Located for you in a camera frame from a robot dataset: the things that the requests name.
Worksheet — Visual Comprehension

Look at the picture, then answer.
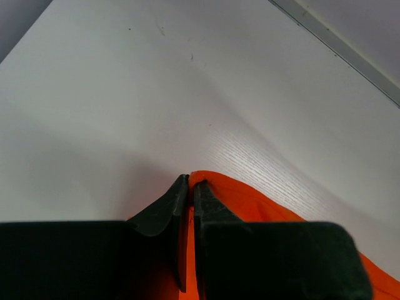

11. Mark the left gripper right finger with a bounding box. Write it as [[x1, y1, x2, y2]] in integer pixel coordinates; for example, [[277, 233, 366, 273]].
[[193, 181, 373, 299]]

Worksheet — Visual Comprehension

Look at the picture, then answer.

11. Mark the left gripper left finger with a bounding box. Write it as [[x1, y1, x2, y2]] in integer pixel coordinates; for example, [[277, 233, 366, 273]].
[[1, 174, 189, 299]]

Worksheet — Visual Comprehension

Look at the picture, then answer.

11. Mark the orange t shirt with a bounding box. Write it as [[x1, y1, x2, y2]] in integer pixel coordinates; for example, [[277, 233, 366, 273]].
[[179, 171, 399, 299]]

